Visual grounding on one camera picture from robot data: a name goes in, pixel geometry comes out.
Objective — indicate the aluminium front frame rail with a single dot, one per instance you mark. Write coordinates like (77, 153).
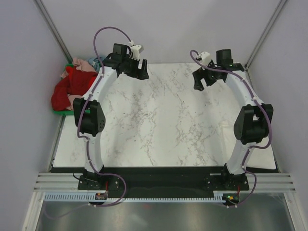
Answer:
(65, 182)

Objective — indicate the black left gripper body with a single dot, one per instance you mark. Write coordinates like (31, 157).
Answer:
(130, 64)

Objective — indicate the right aluminium table rail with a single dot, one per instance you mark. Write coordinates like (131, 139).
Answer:
(261, 91)

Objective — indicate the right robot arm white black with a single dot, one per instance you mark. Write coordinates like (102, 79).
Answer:
(252, 127)

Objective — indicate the white t shirt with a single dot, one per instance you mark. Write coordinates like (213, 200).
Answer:
(258, 159)

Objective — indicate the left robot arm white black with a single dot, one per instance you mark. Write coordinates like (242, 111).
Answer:
(88, 113)

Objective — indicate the pink t shirt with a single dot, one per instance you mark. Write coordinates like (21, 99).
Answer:
(80, 65)

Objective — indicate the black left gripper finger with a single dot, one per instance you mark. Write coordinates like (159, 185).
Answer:
(139, 71)
(144, 71)

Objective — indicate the right aluminium frame post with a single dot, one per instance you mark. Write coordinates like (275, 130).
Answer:
(270, 24)

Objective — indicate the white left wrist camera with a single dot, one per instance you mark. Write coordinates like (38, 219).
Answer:
(136, 50)

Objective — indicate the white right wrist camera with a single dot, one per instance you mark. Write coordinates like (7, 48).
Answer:
(204, 58)

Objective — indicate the green plastic basket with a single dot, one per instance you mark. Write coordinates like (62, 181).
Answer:
(62, 112)

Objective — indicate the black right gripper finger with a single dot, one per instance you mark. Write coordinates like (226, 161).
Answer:
(209, 78)
(198, 75)

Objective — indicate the red t shirt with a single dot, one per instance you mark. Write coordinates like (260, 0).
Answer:
(75, 83)

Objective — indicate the aluminium frame post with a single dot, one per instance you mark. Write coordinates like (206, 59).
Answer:
(270, 24)
(53, 29)

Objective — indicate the white slotted cable duct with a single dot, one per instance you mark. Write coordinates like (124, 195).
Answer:
(107, 197)

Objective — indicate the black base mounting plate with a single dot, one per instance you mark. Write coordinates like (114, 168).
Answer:
(163, 181)

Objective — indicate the left aluminium frame post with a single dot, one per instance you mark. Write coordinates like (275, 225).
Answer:
(53, 29)

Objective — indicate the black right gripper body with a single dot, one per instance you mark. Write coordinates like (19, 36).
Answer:
(216, 75)

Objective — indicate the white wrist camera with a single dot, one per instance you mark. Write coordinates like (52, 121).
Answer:
(136, 50)
(204, 58)

